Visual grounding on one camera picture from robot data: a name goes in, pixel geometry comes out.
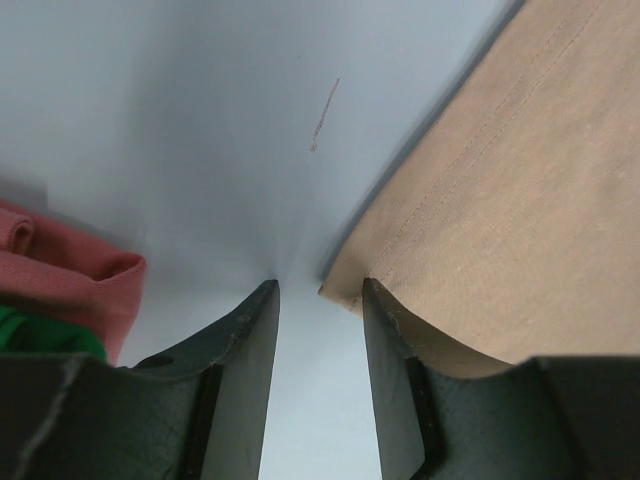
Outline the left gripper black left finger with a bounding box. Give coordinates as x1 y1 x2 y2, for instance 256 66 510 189
134 280 279 479

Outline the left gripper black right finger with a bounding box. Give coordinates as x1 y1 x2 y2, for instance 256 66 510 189
362 278 525 479

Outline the beige t shirt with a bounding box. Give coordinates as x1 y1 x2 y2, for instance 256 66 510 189
320 1 639 363

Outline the green folded t shirt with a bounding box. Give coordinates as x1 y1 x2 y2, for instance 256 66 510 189
1 306 108 361

